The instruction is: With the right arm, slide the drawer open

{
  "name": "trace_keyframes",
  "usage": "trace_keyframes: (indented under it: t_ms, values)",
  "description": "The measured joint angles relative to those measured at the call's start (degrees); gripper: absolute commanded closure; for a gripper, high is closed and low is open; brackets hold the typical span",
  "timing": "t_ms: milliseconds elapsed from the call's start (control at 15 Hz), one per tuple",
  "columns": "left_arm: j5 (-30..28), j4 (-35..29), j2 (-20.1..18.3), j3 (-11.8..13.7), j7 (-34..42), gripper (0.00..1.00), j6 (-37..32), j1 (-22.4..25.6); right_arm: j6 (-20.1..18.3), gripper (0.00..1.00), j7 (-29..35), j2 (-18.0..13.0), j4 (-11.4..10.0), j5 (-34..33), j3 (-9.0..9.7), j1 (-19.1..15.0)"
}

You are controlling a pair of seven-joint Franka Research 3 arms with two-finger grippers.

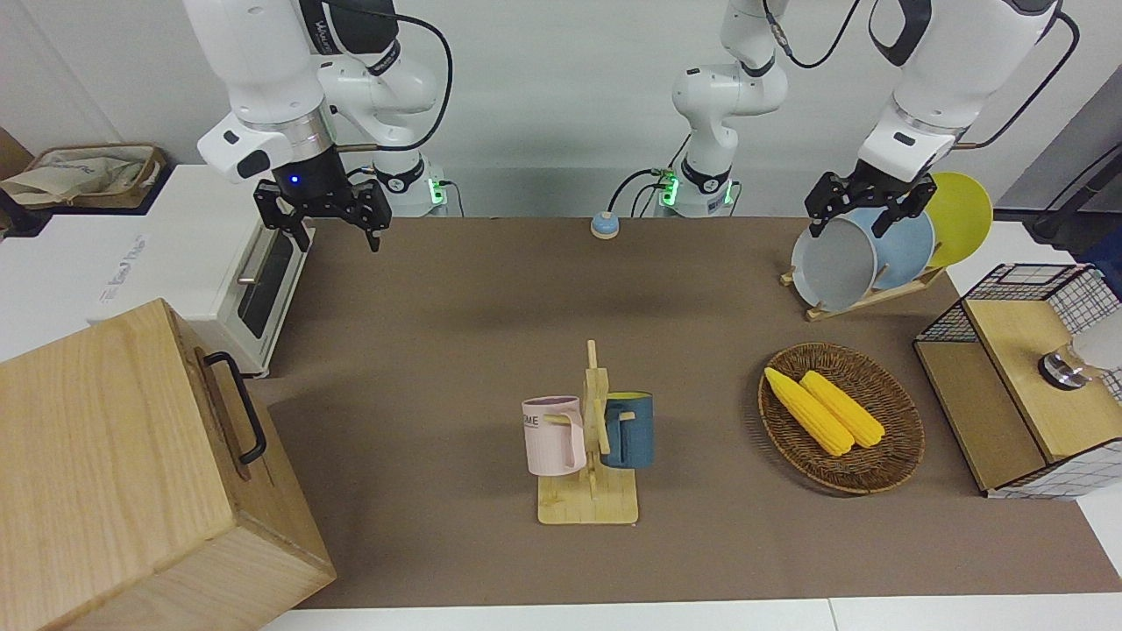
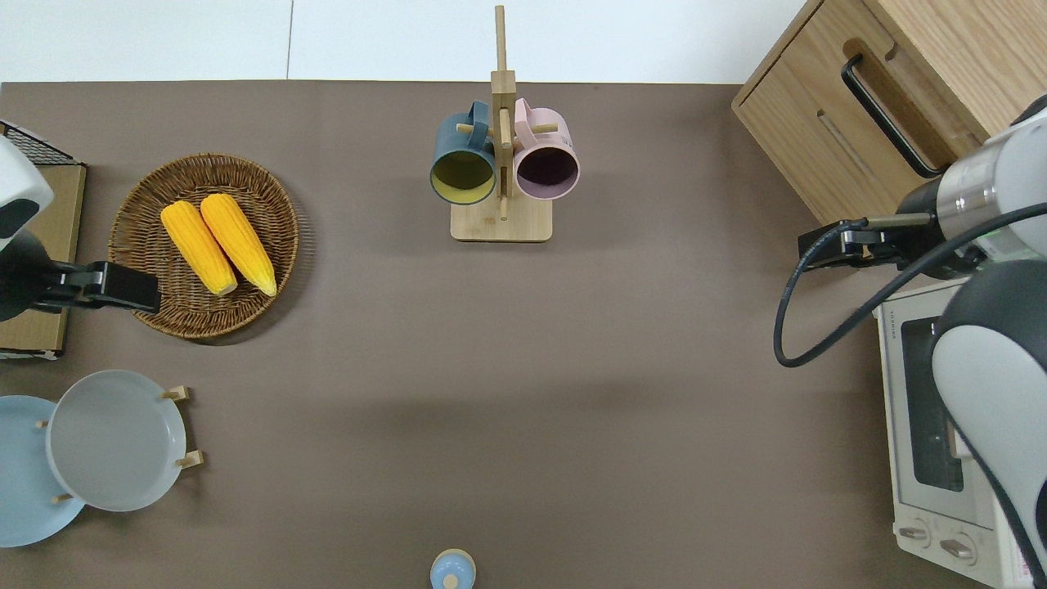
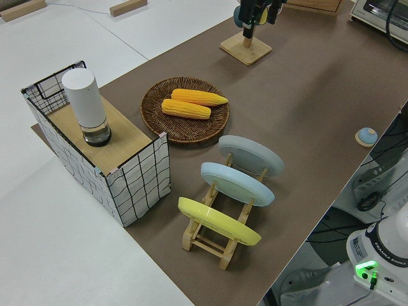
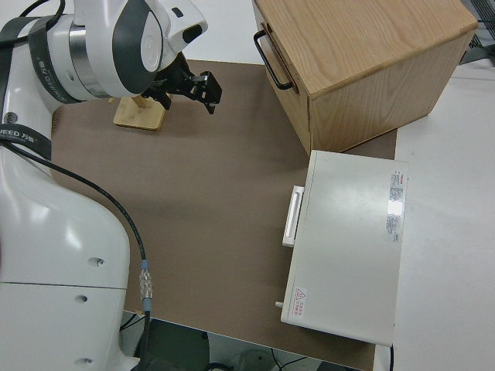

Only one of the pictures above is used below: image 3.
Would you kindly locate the round wicker tray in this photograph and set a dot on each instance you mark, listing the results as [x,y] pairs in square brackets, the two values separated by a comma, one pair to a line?
[185,129]

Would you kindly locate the long wooden block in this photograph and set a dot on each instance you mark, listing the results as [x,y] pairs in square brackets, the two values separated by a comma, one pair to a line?
[22,11]

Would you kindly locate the grey power strip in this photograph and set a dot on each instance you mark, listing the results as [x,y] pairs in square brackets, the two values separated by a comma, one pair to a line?
[369,183]

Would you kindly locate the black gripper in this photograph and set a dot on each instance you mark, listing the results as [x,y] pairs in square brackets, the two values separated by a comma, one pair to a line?
[252,12]

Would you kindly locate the wooden plate rack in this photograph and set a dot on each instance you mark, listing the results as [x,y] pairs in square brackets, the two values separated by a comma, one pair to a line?
[224,259]

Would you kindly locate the wooden cabinet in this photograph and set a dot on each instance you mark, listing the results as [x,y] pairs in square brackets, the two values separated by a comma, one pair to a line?
[318,8]

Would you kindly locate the yellow plate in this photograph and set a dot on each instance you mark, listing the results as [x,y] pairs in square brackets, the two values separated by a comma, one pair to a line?
[216,221]

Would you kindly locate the grey plate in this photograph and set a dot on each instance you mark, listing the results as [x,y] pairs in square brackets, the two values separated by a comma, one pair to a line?
[252,156]

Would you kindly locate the white toaster oven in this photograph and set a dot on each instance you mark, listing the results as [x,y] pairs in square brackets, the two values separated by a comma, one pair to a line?
[373,12]

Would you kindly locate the blue service bell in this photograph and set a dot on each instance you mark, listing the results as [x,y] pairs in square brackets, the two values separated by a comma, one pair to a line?
[366,137]

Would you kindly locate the wooden mug tree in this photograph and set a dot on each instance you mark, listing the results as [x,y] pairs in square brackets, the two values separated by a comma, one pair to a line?
[245,52]

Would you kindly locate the brown table mat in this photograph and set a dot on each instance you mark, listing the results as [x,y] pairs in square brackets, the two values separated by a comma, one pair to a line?
[287,95]

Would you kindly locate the yellow corn cob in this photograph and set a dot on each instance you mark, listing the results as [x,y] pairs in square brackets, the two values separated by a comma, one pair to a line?
[185,109]
[201,96]

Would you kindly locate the teal mug yellow inside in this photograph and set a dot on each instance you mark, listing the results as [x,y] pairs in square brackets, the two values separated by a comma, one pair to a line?
[236,17]

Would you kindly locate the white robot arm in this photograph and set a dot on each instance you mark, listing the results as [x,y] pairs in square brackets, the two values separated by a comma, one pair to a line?
[389,245]

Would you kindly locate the light blue plate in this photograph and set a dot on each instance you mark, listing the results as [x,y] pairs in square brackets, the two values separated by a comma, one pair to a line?
[236,185]

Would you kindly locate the white cylinder humidifier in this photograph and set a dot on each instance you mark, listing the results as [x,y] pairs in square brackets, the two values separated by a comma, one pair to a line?
[84,99]

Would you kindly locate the short wooden block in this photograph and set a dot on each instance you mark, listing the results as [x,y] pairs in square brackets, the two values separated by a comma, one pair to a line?
[127,8]

